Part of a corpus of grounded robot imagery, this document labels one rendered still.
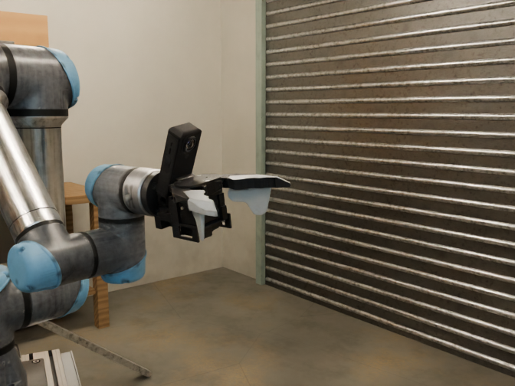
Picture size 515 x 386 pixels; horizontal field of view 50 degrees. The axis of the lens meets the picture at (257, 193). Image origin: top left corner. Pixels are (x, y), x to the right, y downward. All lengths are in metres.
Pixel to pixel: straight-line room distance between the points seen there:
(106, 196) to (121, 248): 0.09
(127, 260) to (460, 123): 2.42
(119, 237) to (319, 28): 3.01
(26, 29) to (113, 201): 3.11
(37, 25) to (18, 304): 3.01
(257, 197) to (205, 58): 3.80
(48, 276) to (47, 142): 0.35
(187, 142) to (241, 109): 3.66
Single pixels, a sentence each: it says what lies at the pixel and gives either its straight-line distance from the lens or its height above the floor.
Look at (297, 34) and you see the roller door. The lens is 3.90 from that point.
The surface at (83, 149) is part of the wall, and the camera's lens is 4.07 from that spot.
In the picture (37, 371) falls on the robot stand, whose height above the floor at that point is 0.82.
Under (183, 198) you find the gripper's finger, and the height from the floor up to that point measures 1.23.
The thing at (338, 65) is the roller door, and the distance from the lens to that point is 3.64.
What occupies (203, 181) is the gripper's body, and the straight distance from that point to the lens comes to 0.77.
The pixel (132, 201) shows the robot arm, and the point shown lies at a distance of 0.87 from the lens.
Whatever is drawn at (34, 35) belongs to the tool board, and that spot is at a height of 1.82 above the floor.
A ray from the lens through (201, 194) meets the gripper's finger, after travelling 0.72.
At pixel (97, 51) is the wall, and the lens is 4.13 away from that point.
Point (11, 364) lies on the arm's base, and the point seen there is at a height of 0.88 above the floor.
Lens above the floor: 1.34
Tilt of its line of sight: 9 degrees down
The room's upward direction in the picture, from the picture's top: straight up
